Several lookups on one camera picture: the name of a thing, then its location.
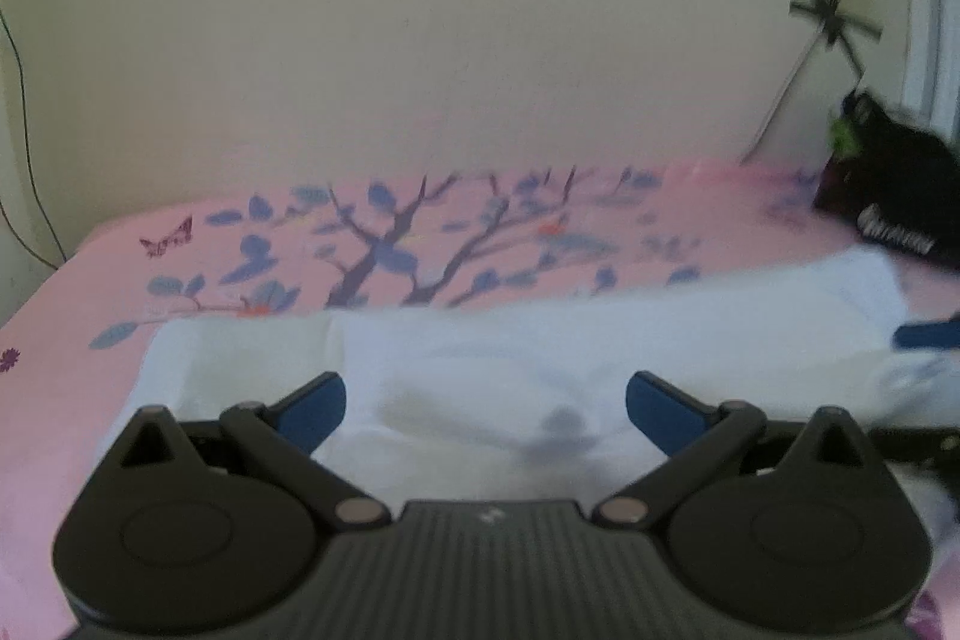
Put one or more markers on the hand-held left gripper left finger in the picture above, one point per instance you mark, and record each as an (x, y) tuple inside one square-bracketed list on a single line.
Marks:
[(315, 411)]

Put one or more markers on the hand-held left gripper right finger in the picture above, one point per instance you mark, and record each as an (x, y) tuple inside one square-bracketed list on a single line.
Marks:
[(660, 411)]

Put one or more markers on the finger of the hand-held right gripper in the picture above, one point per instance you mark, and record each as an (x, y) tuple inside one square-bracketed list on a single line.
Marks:
[(930, 335), (922, 446)]

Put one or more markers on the white shirt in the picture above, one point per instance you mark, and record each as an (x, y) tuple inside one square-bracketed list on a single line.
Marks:
[(465, 370)]

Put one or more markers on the black garment with white print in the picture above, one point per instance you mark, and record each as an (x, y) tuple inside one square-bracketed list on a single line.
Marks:
[(900, 231)]

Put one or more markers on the plain black folded garment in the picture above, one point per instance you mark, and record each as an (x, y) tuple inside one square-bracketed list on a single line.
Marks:
[(907, 160)]

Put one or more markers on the red and black patterned garment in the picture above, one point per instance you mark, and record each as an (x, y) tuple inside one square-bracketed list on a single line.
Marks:
[(834, 186)]

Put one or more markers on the pink floral bed sheet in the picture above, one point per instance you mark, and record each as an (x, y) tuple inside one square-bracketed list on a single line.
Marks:
[(112, 280)]

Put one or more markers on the black tape cross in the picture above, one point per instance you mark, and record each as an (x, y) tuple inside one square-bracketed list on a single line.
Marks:
[(829, 10)]

